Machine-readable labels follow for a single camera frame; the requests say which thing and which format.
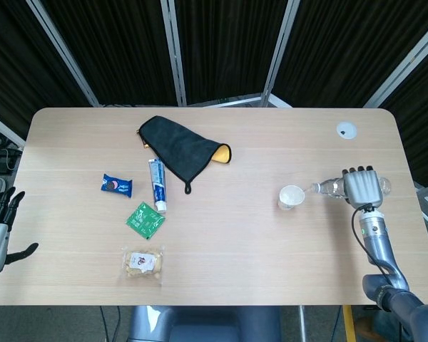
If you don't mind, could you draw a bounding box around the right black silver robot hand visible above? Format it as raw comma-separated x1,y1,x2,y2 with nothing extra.
342,165,383,208

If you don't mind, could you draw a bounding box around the transparent plastic water bottle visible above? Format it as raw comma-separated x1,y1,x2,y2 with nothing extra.
309,177,393,199

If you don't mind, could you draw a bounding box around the white paper cup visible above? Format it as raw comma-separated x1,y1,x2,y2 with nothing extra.
277,185,305,211

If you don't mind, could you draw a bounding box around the black fabric screen panel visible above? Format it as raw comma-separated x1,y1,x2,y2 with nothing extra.
363,31,428,190
267,0,428,108
170,0,297,108
39,0,186,108
0,0,101,149

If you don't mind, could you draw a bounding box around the blue cookie packet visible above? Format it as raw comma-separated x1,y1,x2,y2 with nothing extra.
100,173,133,198

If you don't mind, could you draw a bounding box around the yellow strip under table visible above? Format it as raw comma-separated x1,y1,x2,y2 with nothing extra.
342,305,356,342

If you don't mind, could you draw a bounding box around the clear bag of pastry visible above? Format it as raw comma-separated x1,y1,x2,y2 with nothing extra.
120,244,165,286

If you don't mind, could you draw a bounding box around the white table leg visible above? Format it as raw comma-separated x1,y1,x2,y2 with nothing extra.
298,305,310,342

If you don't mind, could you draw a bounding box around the green tea sachet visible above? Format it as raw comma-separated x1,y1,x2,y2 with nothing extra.
125,201,165,241

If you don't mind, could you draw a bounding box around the blue white toothpaste tube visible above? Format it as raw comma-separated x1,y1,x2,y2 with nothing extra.
148,158,168,214

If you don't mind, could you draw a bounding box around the dark grey yellow cloth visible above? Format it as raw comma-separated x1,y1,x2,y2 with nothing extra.
138,115,233,195

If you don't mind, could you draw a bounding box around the grey robot torso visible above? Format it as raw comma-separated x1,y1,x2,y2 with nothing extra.
128,305,282,342

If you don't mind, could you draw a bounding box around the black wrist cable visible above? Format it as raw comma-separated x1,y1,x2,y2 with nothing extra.
350,203,392,277

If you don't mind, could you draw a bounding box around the white table cable grommet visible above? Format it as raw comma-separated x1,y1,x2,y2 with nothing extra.
335,121,357,140

